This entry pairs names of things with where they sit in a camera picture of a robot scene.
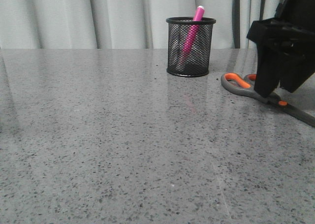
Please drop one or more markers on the pink highlighter pen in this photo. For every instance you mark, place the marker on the pink highlighter pen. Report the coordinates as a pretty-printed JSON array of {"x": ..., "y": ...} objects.
[{"x": 190, "y": 38}]

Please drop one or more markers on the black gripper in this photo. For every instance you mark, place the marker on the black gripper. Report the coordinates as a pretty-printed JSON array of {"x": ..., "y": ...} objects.
[{"x": 285, "y": 47}]

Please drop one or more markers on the black mesh pen bin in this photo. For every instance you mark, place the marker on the black mesh pen bin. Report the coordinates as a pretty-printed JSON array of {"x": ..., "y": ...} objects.
[{"x": 197, "y": 63}]

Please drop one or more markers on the white curtain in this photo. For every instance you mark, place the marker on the white curtain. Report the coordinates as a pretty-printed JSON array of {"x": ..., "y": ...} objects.
[{"x": 121, "y": 24}]

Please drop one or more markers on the grey orange scissors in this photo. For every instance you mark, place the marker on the grey orange scissors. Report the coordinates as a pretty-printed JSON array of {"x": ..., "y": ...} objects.
[{"x": 245, "y": 87}]

